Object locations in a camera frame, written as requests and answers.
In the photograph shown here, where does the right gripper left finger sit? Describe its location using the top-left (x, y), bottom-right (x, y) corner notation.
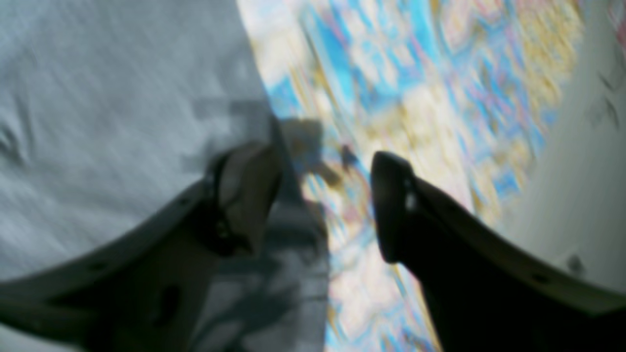
top-left (1, 142), bottom-right (282, 352)

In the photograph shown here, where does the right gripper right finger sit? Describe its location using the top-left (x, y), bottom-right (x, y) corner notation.
top-left (370, 150), bottom-right (625, 352)

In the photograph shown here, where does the grey T-shirt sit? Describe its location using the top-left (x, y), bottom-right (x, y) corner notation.
top-left (1, 0), bottom-right (329, 352)

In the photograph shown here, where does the patterned tablecloth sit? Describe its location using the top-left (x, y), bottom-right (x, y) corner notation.
top-left (237, 0), bottom-right (586, 352)

